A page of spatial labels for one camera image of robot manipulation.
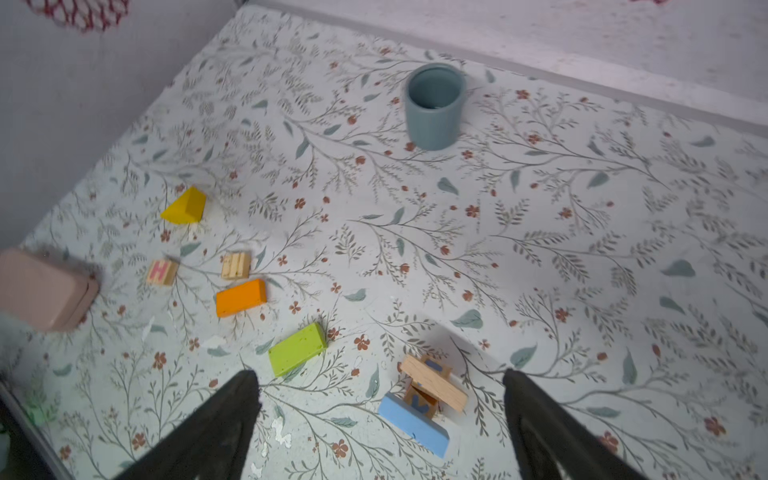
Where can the yellow triangular block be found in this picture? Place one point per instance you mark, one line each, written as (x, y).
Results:
(187, 209)

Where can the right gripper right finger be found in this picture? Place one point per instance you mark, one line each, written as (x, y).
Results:
(548, 442)

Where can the wood letter F cube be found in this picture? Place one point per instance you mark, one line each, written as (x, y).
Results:
(418, 399)

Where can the teal cup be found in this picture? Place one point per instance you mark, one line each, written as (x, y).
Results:
(434, 97)

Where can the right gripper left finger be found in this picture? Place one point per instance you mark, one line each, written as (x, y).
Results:
(213, 442)

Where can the small natural wood cube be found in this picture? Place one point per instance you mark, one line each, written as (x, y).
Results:
(236, 266)

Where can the orange rectangular block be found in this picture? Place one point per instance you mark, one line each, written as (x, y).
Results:
(236, 299)

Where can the natural wood long block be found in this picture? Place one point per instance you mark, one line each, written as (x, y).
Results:
(434, 384)

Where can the green rectangular block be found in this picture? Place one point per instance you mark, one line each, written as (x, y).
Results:
(297, 349)

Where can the pink flat block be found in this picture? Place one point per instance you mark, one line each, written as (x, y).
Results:
(44, 295)

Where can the wood letter H cube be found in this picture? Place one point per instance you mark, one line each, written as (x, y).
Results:
(162, 272)

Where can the blue rectangular block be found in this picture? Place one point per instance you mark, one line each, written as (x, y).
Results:
(411, 421)

